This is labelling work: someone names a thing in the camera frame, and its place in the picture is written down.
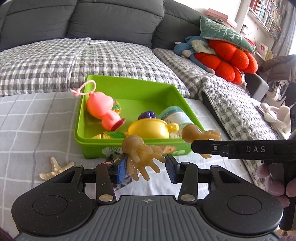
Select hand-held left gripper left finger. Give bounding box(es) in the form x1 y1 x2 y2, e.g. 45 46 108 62
44 154 128 205

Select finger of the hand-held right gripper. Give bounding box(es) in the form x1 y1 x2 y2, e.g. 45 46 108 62
191 139 232 159

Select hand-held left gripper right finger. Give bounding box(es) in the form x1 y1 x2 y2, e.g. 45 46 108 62
166 154 251 205

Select tan rubber hand toy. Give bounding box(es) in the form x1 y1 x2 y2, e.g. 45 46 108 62
122 135 167 181
181 124 222 159

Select yellow green toy corn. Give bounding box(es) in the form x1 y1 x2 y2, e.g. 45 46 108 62
103 131 125 139

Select clear cotton swab jar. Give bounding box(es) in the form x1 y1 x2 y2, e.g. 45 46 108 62
158 105 194 139

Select yellow toy pot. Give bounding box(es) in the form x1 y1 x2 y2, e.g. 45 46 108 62
125 118 179 139

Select purple toy grapes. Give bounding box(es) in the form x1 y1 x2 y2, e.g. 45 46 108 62
138 111 157 120

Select small toy pineapple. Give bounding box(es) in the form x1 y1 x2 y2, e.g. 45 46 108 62
112 100 123 114

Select pink rubber squeaky toy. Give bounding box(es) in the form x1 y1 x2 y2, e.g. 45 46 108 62
70 80 127 131

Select green plastic box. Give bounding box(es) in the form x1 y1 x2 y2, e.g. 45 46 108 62
74 75 206 160

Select person's right hand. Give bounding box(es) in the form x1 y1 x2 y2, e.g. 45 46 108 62
256 162 291 208

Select white plush rabbit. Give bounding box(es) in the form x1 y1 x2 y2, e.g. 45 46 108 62
260 102 293 134

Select grey patterned quilt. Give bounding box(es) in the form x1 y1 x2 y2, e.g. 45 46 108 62
202 76 289 172

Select cream starfish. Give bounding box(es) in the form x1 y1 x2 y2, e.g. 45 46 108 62
39 157 75 181

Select brown jacket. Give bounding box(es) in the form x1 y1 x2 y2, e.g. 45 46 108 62
259 55 296 82

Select orange flower cushion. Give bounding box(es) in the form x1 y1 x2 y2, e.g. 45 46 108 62
194 40 258 84

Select grey checked sofa cover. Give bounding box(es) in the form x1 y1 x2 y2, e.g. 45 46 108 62
0 37 190 98
151 47 251 98

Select light grey grid sheet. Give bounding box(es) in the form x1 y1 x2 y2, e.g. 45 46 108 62
0 91 255 232

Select blue plush toy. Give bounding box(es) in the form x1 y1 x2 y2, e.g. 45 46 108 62
174 36 217 75

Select green leaf-print cushion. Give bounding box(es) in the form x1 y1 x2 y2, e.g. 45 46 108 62
200 16 256 55

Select stack of pink books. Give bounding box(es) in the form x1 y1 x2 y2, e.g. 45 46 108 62
207 8 238 28

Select white bookshelf with books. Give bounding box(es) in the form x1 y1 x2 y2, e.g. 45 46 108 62
240 0 287 42

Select dark grey sofa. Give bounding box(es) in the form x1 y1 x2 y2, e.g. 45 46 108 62
0 0 210 52

